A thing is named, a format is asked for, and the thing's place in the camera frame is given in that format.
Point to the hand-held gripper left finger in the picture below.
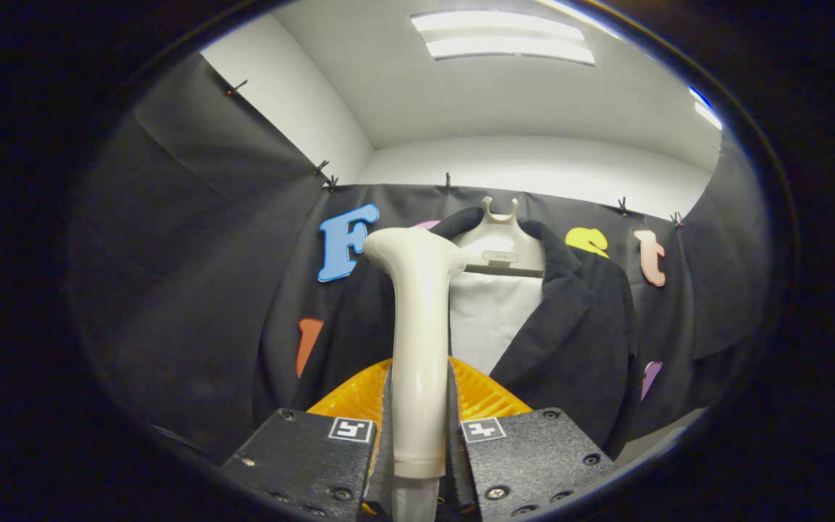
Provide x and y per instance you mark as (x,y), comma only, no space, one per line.
(381,478)

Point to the white clothes hanger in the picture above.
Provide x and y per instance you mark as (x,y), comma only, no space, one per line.
(497,235)

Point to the black suit jacket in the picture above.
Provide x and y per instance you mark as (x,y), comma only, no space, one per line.
(577,341)

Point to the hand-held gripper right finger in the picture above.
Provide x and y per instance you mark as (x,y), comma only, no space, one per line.
(461,478)

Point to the black backdrop cloth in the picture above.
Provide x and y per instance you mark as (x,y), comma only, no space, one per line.
(193,254)

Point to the ceiling light panel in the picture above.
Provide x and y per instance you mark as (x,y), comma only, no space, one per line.
(504,36)

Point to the white shirt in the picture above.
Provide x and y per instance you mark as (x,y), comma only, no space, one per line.
(493,319)

